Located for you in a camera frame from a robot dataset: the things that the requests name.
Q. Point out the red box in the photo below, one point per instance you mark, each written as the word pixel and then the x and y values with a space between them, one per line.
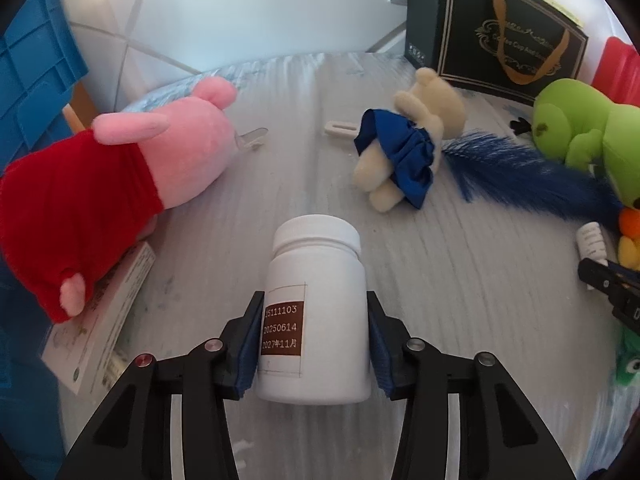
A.
pixel 622 70

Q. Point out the pink pig plush red dress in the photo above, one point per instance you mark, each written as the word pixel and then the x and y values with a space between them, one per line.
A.
pixel 75 200

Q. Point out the wooden board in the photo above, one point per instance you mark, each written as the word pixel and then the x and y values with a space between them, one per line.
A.
pixel 80 110

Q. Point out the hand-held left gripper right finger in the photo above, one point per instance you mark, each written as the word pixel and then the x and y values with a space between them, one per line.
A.
pixel 381 360

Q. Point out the white plastic clip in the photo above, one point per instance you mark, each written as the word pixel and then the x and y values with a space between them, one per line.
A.
pixel 341 127

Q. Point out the white ribbed plastic piece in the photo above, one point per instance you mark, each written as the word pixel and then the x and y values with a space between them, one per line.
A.
pixel 592 242

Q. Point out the small black clip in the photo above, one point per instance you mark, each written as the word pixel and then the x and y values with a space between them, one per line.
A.
pixel 521 126

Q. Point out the small green toy with eye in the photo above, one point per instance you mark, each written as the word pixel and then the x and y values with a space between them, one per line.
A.
pixel 629 360

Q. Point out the clear plastic hook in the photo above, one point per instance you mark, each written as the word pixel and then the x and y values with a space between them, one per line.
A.
pixel 250 137

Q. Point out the orange yellow toy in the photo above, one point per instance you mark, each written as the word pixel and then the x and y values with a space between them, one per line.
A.
pixel 631 240

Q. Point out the beige teddy bear blue dress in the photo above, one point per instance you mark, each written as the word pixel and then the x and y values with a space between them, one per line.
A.
pixel 400 155

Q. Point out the blue feather toy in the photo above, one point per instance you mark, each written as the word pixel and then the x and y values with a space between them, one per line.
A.
pixel 520 170

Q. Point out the white printed paper box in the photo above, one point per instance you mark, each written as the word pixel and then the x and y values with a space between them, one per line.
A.
pixel 107 310

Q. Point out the white plastic bottle brown label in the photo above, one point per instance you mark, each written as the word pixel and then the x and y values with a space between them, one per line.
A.
pixel 330 280

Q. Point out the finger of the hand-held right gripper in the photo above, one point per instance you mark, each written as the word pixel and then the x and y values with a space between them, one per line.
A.
pixel 595 270

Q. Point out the green frog plush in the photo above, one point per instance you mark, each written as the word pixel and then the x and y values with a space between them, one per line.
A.
pixel 585 120

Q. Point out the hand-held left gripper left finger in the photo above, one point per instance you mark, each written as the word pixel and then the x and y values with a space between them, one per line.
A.
pixel 246 360

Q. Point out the blue plastic crate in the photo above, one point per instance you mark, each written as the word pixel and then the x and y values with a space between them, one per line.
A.
pixel 35 70

